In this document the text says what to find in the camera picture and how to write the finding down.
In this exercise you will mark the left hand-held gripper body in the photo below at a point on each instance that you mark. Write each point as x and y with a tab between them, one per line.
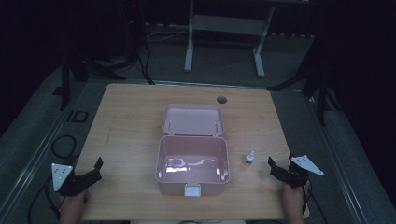
66	183

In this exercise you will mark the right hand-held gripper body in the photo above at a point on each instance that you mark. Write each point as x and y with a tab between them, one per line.
299	174

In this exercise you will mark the person's left hand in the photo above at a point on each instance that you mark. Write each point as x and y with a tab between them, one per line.
74	202

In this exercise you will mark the person's right hand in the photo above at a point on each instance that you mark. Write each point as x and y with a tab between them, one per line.
295	197

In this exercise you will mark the small white dropper bottle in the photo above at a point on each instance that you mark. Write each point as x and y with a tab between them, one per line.
249	158

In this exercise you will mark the pink plastic box with lid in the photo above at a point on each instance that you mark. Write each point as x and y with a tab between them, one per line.
193	155

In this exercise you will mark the black tripod stand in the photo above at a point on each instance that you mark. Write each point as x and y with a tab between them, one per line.
74	68
319	81

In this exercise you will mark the white metal desk frame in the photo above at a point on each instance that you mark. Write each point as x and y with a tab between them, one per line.
227	25

